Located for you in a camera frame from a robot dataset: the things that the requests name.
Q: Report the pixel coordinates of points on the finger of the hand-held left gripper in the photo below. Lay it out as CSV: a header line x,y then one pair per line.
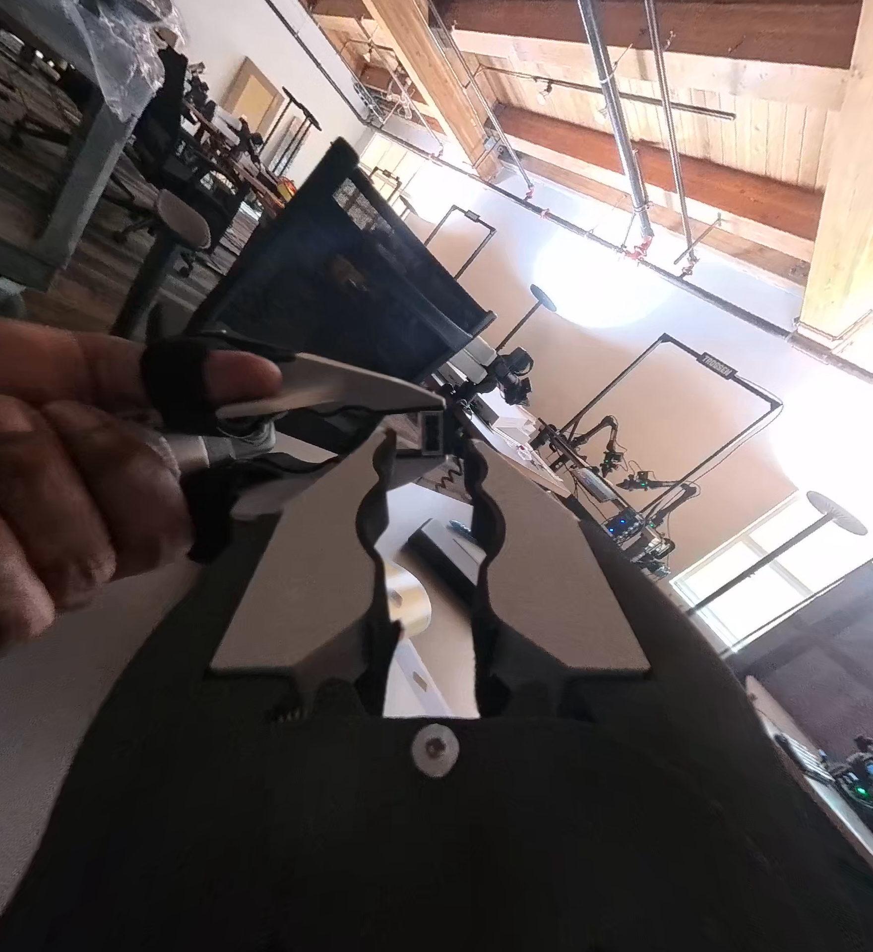
x,y
347,387
273,500

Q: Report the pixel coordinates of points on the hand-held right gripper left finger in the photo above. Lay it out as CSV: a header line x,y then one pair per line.
x,y
295,595

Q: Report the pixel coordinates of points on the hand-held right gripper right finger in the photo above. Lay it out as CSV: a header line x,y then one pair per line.
x,y
563,595

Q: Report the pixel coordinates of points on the grey toy brick assembly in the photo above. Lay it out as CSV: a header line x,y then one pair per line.
x,y
431,431

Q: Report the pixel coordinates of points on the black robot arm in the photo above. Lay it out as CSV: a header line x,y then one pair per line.
x,y
607,454

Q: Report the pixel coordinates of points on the brown desk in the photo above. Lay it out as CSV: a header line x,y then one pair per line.
x,y
35,744

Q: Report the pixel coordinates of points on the person's left hand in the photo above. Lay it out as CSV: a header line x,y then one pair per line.
x,y
49,483

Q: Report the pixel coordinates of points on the black mesh office chair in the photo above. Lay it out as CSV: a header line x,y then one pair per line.
x,y
332,297

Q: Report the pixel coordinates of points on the toy instruction booklet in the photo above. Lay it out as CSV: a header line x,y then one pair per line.
x,y
407,602

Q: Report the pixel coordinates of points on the blue pen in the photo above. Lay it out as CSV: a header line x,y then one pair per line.
x,y
460,528

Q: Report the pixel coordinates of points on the black power bank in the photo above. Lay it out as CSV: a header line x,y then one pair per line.
x,y
444,558

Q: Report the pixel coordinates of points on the bright window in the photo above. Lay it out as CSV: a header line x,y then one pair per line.
x,y
749,580

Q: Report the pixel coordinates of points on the black floor lamp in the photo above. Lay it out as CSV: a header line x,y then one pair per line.
x,y
544,296
838,513

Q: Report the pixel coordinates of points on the dark hanging panel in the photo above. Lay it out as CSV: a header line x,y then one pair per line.
x,y
838,639

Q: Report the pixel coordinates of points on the plastic wrapped dark bundle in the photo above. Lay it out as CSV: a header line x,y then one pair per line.
x,y
131,59

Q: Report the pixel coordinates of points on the wooden background table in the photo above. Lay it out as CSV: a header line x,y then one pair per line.
x,y
838,811

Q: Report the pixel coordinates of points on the silver ceiling pipe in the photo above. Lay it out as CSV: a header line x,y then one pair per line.
x,y
671,126
619,126

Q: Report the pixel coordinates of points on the black robot arm with camera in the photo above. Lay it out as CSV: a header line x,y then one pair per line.
x,y
511,375

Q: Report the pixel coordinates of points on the black metal frame stand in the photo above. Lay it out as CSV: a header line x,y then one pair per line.
x,y
719,364
474,217

